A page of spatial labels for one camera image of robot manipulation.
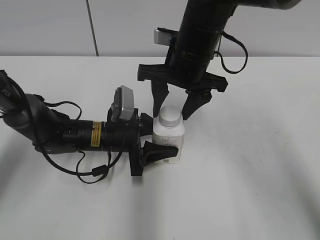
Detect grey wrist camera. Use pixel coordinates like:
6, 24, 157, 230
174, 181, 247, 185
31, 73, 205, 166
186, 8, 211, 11
111, 85, 135, 122
153, 27, 179, 46

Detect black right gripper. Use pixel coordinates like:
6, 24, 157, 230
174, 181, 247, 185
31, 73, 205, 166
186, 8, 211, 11
137, 51, 228, 121

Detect white round bottle cap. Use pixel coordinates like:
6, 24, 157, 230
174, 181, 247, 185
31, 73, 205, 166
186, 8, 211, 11
158, 105, 182, 128

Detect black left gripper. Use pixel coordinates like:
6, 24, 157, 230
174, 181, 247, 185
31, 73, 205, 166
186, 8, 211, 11
126, 108, 179, 177

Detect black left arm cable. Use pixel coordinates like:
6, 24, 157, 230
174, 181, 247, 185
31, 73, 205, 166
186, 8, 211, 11
0, 71, 123, 185

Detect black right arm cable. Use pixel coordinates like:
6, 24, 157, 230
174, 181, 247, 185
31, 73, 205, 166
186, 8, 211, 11
213, 31, 249, 74

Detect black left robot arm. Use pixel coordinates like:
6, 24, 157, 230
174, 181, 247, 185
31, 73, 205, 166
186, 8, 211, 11
0, 70, 178, 176

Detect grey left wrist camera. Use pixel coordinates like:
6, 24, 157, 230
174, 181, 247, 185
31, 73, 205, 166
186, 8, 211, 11
111, 85, 135, 122

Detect white square meinianda bottle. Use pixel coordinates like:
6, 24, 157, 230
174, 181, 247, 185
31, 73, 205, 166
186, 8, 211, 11
152, 115, 185, 164

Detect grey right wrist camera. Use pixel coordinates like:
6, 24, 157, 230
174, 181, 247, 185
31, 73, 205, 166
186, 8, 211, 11
153, 27, 179, 46

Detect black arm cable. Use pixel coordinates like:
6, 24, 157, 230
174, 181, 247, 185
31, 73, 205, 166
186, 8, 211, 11
213, 31, 249, 74
0, 71, 123, 185

